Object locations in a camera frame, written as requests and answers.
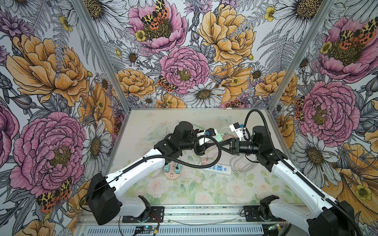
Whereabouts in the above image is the grey white coiled cable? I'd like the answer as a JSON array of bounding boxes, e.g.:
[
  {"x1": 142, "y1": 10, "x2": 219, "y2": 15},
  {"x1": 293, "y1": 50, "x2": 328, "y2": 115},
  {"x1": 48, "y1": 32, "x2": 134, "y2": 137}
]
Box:
[{"x1": 230, "y1": 154, "x2": 258, "y2": 174}]

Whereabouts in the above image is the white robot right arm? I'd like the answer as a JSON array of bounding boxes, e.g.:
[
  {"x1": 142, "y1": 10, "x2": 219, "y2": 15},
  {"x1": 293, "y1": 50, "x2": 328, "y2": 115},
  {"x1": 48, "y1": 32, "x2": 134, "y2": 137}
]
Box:
[{"x1": 220, "y1": 123, "x2": 362, "y2": 236}]

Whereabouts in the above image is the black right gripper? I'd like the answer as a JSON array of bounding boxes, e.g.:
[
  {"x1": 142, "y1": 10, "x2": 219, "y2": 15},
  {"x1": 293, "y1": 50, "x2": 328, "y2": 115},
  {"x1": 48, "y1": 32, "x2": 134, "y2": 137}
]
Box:
[{"x1": 217, "y1": 138, "x2": 260, "y2": 157}]

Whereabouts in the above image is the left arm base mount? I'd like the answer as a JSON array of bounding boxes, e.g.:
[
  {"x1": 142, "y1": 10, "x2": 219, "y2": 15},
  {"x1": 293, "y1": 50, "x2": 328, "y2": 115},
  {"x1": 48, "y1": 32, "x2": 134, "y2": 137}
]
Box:
[{"x1": 122, "y1": 206, "x2": 165, "y2": 223}]

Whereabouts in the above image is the teal charger plug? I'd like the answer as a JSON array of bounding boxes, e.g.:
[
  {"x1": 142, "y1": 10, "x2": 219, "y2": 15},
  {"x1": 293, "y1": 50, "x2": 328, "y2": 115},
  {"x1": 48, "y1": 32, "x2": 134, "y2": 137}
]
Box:
[
  {"x1": 163, "y1": 164, "x2": 170, "y2": 173},
  {"x1": 175, "y1": 164, "x2": 181, "y2": 175}
]

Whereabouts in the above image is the white blue power strip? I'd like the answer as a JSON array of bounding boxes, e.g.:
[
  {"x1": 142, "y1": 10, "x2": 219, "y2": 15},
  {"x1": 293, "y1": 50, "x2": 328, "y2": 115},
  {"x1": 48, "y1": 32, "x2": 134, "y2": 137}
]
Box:
[{"x1": 201, "y1": 164, "x2": 232, "y2": 176}]

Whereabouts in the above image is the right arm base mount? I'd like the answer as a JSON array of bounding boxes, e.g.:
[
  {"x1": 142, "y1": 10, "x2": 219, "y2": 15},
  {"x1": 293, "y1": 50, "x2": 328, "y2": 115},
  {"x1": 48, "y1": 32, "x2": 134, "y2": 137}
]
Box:
[{"x1": 240, "y1": 205, "x2": 283, "y2": 222}]

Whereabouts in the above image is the round pink power socket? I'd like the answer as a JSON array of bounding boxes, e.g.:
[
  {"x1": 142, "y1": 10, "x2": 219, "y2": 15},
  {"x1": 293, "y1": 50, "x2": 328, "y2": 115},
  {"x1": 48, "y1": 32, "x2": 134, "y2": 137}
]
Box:
[{"x1": 164, "y1": 162, "x2": 181, "y2": 181}]

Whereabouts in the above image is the white lilac cable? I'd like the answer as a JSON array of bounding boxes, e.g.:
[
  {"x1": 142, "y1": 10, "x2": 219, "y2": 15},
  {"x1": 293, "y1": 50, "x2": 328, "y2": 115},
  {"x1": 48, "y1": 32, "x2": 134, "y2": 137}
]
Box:
[{"x1": 145, "y1": 126, "x2": 172, "y2": 144}]

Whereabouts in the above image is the aluminium front rail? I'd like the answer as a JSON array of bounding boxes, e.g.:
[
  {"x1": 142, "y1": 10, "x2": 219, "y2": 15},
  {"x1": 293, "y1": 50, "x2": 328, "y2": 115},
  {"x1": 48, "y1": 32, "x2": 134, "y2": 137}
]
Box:
[{"x1": 74, "y1": 204, "x2": 308, "y2": 236}]

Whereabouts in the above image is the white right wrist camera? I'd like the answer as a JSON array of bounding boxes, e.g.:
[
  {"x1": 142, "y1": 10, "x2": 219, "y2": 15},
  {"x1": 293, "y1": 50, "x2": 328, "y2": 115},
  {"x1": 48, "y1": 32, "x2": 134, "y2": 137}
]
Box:
[{"x1": 229, "y1": 123, "x2": 246, "y2": 141}]

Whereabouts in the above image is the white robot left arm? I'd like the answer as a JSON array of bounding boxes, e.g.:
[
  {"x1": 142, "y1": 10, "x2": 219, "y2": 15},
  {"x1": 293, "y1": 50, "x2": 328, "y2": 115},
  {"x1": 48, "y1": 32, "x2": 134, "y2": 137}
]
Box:
[{"x1": 84, "y1": 122, "x2": 210, "y2": 225}]

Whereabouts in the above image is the green charger plug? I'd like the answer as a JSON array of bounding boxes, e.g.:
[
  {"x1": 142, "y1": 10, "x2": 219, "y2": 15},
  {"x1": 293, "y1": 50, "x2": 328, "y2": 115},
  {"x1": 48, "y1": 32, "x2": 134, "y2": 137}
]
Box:
[{"x1": 214, "y1": 134, "x2": 223, "y2": 143}]

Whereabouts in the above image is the pink brown charger plug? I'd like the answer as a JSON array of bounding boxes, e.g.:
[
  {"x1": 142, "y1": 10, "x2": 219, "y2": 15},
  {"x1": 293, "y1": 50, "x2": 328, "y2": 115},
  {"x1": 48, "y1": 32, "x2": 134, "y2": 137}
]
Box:
[{"x1": 201, "y1": 158, "x2": 210, "y2": 166}]

